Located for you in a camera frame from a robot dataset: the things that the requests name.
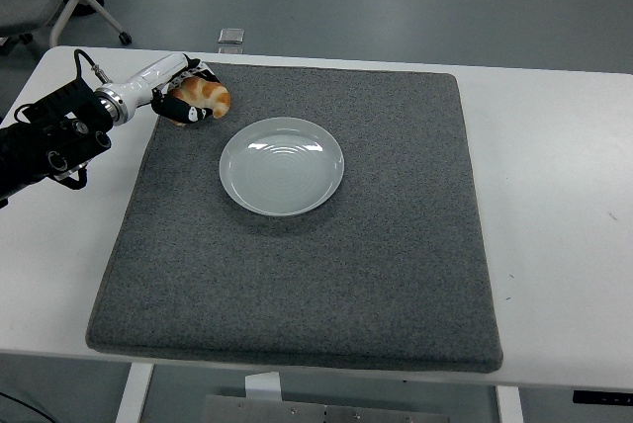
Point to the white table leg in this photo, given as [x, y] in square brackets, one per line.
[133, 393]
[509, 405]

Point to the white round plate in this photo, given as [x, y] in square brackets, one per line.
[282, 171]

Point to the white table bracket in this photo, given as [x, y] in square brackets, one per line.
[263, 386]

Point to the croissant bread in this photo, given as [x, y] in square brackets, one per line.
[207, 92]

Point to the black table control panel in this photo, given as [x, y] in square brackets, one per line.
[603, 397]

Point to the silver floor socket cover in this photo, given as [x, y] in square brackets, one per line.
[231, 35]
[230, 50]

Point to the grey felt mat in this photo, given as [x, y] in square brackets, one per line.
[321, 270]

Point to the grey metal plate with screws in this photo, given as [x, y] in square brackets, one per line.
[321, 413]

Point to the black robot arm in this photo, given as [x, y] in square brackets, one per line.
[49, 136]

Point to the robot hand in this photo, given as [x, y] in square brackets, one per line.
[148, 77]

